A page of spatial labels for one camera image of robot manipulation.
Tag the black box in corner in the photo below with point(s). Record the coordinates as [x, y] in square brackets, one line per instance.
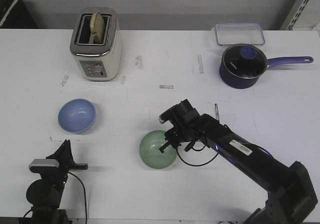
[15, 15]

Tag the white two-slot toaster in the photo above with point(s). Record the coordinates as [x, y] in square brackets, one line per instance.
[97, 62]

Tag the glass pot lid blue knob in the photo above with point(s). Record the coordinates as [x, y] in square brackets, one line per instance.
[244, 61]

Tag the white slotted shelf upright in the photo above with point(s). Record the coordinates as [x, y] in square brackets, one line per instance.
[303, 15]

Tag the bread slice in toaster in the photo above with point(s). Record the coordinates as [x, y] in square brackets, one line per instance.
[97, 27]

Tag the green bowl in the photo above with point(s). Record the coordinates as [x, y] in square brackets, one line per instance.
[149, 150]

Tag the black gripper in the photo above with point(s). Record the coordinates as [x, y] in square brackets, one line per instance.
[63, 156]
[184, 128]

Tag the blue bowl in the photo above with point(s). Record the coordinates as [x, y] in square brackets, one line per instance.
[77, 116]

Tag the clear plastic food container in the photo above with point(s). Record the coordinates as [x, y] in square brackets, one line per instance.
[227, 34]

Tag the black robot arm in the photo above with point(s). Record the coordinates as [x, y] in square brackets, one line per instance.
[45, 194]
[291, 195]

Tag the dark blue saucepan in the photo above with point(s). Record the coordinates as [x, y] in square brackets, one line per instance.
[241, 83]

